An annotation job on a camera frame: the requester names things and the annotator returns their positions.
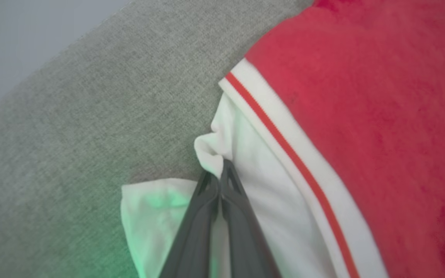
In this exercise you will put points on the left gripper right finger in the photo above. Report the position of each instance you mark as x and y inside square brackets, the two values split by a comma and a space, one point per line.
[245, 239]

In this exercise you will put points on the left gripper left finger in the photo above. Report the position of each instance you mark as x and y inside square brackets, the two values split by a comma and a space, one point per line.
[195, 231]

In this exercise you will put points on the red and white garment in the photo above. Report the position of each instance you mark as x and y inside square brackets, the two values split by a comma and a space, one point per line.
[361, 135]

